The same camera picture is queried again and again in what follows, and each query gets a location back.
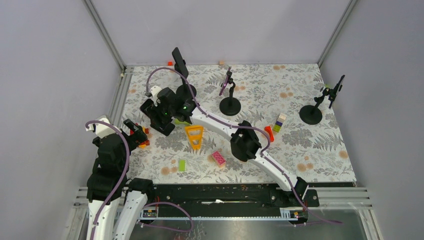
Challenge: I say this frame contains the long green block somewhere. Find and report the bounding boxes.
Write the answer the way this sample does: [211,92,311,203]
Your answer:
[174,119,191,126]

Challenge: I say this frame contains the red arch block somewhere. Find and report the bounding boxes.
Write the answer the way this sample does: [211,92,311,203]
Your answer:
[264,125,275,143]

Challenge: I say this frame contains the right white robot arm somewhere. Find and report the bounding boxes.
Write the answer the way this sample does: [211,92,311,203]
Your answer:
[153,87,309,208]

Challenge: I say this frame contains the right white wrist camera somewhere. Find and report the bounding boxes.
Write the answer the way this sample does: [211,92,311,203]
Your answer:
[150,85,162,106]

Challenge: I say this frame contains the back left pole stand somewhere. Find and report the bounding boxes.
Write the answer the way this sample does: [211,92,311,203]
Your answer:
[176,78,197,101]

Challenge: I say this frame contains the pink studded toy brick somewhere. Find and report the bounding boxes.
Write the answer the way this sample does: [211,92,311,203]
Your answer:
[211,151,227,168]

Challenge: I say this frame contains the black pole stand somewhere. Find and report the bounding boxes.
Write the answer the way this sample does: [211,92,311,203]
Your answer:
[219,78,241,116]
[299,87,331,125]

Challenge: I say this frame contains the red yellow toy truck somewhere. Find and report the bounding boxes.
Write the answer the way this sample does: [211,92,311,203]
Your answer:
[129,124,150,149]

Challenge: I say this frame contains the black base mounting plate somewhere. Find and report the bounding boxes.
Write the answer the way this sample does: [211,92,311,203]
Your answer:
[148,183,303,218]

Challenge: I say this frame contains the floral patterned table mat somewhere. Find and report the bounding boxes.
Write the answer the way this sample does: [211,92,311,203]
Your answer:
[116,63,357,185]

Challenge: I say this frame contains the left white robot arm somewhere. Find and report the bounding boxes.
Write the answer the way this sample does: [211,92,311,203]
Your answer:
[85,115,155,240]

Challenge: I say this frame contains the small green block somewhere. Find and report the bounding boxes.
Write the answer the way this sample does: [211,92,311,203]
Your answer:
[178,159,186,172]

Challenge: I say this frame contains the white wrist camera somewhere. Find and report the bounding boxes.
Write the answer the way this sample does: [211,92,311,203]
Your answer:
[85,115,116,139]
[150,85,162,106]

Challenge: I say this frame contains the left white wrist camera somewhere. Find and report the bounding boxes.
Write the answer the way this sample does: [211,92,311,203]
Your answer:
[85,115,116,139]

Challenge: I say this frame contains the stacked coloured cube tower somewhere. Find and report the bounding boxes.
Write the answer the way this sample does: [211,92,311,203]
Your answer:
[272,113,287,133]

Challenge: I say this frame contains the orange triangular plastic frame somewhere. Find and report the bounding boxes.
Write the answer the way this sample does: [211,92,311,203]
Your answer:
[184,125,204,151]

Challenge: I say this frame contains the black phone on back stand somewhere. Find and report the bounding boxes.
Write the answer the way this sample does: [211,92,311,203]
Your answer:
[171,47,189,78]

